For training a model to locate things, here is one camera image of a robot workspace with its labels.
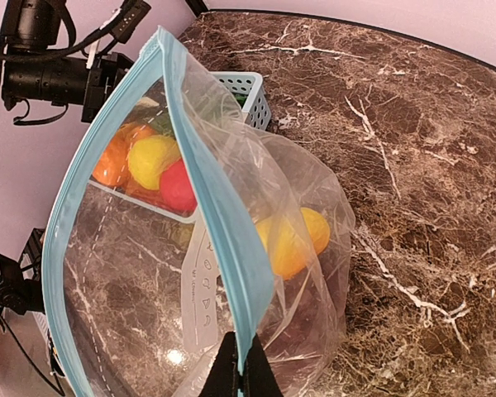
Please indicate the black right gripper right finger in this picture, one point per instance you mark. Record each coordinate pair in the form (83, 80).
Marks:
(258, 378)

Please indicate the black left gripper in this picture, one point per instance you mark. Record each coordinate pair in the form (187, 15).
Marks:
(106, 73)

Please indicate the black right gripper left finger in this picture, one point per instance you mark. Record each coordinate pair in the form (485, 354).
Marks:
(223, 379)

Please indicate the yellow mango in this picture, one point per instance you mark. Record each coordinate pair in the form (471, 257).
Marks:
(287, 250)

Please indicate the clear zip top bag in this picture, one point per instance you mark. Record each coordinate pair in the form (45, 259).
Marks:
(138, 303)

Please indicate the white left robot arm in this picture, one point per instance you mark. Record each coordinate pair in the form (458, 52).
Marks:
(31, 69)

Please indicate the orange fruit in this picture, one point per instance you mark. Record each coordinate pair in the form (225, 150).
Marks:
(112, 169)

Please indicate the light blue plastic basket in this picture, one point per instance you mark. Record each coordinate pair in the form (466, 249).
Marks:
(255, 113)

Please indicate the yellow lemon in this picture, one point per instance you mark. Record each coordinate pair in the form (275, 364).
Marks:
(150, 157)

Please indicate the red apple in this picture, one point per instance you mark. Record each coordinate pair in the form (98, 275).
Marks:
(176, 190)

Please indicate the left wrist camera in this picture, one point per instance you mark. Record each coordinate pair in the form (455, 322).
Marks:
(121, 32)

